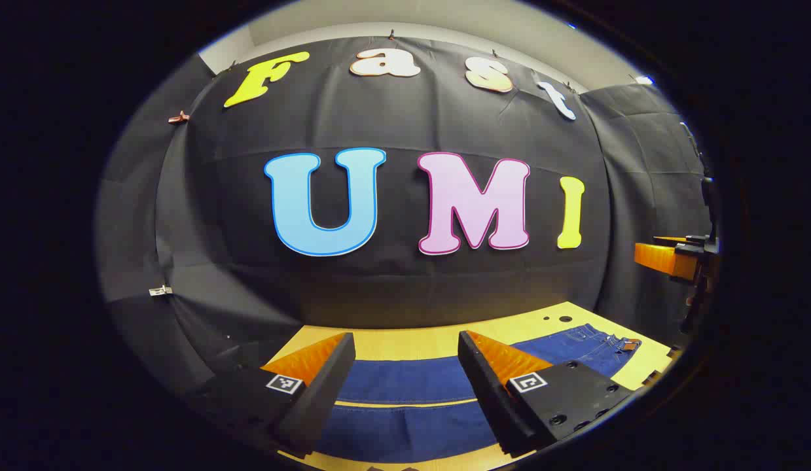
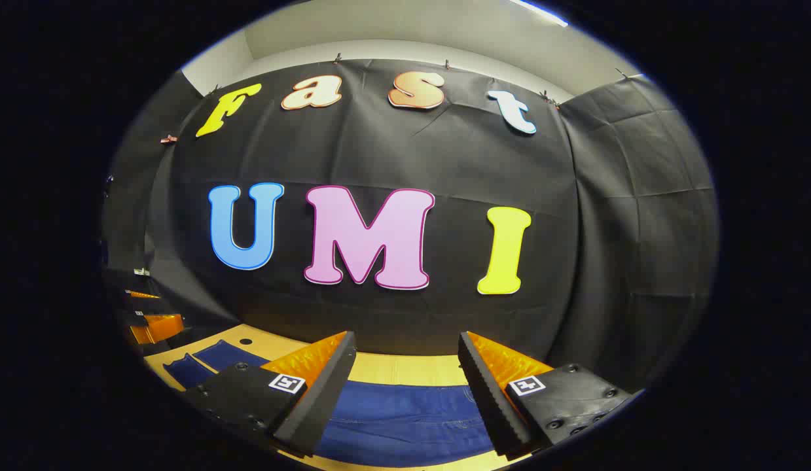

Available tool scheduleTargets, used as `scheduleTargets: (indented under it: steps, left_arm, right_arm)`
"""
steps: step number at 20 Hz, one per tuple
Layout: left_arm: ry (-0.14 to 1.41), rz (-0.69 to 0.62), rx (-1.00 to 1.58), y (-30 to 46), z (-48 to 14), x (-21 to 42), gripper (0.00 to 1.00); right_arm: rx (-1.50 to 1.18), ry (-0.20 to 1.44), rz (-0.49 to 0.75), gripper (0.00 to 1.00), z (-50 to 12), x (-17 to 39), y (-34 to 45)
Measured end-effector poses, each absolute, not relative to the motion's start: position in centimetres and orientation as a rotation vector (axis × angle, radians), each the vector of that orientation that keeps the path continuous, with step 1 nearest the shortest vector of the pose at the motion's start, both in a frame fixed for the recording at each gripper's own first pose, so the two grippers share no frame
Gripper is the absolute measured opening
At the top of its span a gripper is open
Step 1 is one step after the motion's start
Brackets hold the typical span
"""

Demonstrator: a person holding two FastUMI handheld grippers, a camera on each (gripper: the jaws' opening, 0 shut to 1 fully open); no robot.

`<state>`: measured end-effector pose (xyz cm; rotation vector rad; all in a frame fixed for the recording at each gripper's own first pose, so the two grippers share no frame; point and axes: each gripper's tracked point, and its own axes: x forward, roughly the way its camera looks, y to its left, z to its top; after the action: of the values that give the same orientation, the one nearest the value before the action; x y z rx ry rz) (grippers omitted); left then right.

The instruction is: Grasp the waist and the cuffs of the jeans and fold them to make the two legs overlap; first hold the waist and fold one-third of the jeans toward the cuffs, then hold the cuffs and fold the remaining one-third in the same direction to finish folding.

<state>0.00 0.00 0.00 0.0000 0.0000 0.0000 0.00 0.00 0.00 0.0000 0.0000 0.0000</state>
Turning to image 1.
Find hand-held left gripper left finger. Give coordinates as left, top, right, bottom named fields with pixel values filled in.
left=183, top=332, right=357, bottom=459

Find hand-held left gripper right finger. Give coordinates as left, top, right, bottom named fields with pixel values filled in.
left=457, top=330, right=636, bottom=457

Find blue denim jeans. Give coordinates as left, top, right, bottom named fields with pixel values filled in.
left=314, top=323, right=642, bottom=464

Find black backdrop cloth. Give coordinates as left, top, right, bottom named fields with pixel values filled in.
left=96, top=36, right=717, bottom=419

